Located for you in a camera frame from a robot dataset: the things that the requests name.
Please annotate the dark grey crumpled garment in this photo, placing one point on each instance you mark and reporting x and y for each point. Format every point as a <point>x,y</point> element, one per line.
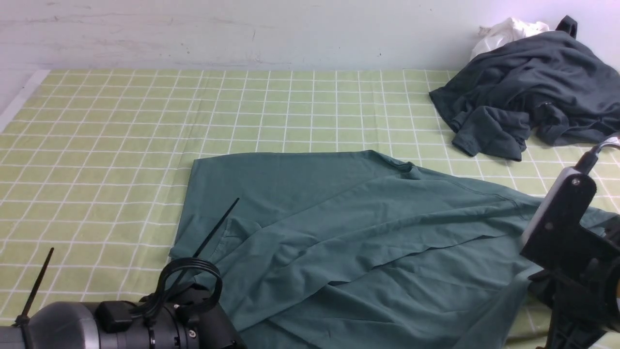
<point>549,83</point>

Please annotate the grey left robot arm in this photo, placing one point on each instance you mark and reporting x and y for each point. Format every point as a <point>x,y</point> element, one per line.
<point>75,325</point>

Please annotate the green long-sleeved shirt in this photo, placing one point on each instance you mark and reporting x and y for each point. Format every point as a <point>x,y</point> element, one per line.
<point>358,250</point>

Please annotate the green checkered tablecloth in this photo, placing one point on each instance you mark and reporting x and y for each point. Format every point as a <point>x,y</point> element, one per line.
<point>95,162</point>

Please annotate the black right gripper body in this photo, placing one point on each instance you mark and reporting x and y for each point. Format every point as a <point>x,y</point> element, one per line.
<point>578,281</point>

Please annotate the white crumpled cloth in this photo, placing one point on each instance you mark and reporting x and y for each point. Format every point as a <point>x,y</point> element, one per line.
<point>505,32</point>

